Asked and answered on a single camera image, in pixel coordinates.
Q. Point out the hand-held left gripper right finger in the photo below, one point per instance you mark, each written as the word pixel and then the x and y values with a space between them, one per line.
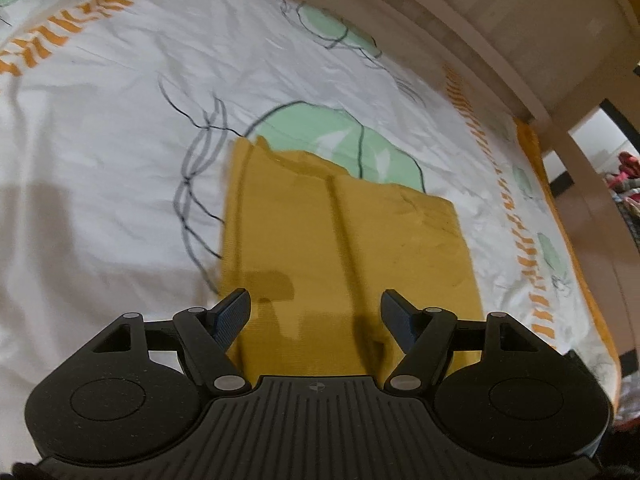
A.
pixel 400 316

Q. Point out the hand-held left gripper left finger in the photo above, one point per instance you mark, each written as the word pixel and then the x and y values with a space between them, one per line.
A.
pixel 231 314

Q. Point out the mustard yellow knit garment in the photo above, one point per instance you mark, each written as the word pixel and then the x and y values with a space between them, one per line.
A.
pixel 320 230

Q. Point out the yellow fitted sheet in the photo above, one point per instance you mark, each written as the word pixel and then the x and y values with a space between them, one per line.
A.
pixel 575 270

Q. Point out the pile of colourful clothes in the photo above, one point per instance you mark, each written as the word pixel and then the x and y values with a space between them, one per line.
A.
pixel 627 195

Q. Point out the white printed bed sheet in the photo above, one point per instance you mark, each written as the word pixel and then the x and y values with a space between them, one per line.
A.
pixel 125 135

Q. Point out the light wooden bed frame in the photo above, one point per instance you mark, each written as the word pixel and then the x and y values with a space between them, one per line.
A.
pixel 525 35

